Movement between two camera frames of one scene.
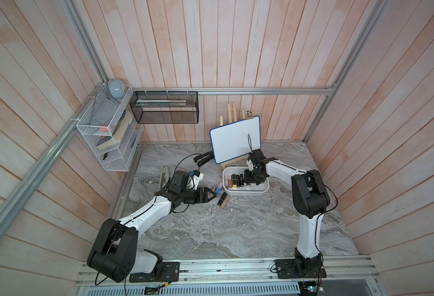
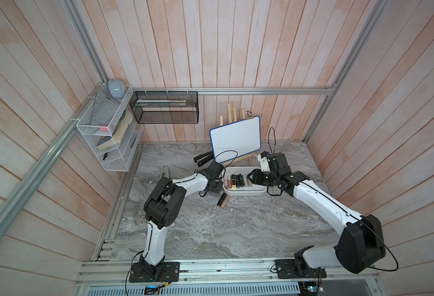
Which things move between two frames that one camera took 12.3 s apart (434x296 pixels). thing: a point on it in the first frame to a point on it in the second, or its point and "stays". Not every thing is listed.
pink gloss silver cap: [230, 180] stays
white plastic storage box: [233, 183] stays
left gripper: [204, 199] to [219, 188]
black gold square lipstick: [234, 180] stays
